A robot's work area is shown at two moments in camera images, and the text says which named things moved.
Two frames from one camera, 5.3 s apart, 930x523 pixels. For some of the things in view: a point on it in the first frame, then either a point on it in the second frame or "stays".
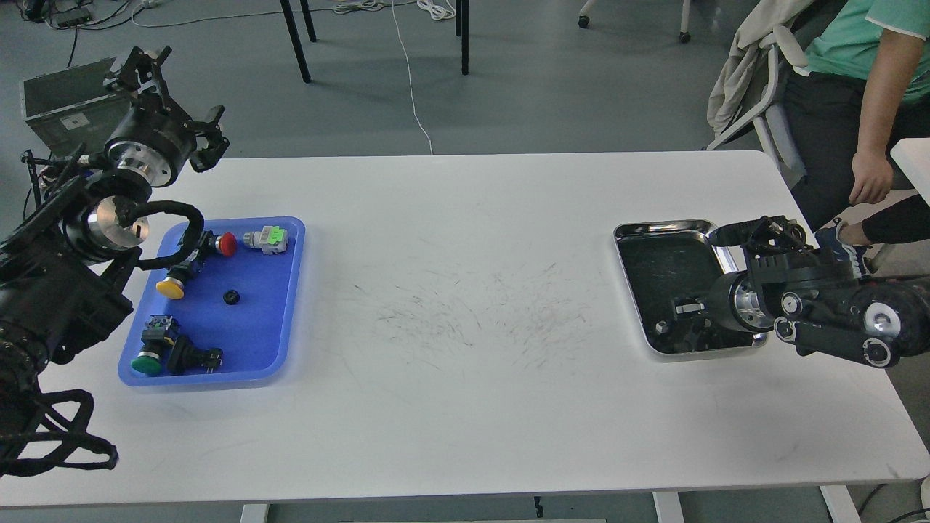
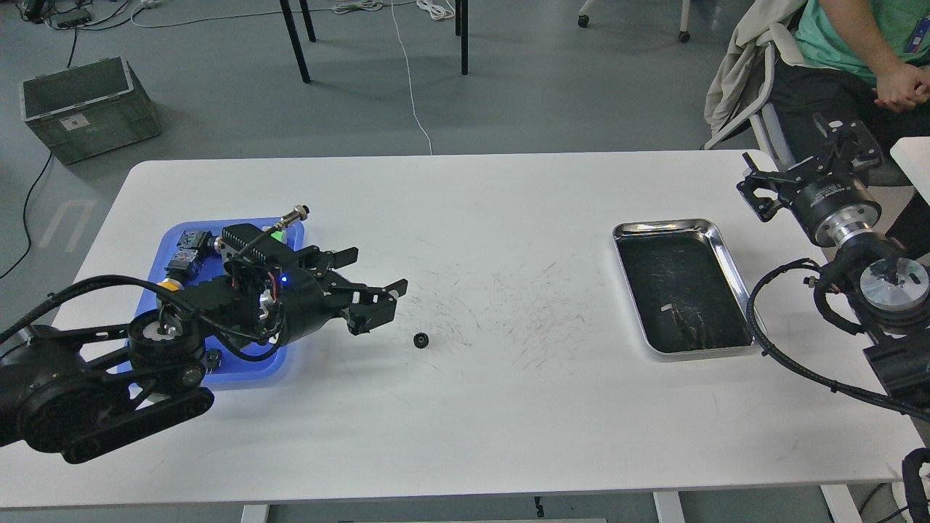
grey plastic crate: [73, 107] stays
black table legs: [462, 19] stays
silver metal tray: [670, 271] stays
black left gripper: [153, 142] to [312, 298]
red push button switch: [226, 242] to [202, 241]
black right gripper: [735, 299] to [832, 206]
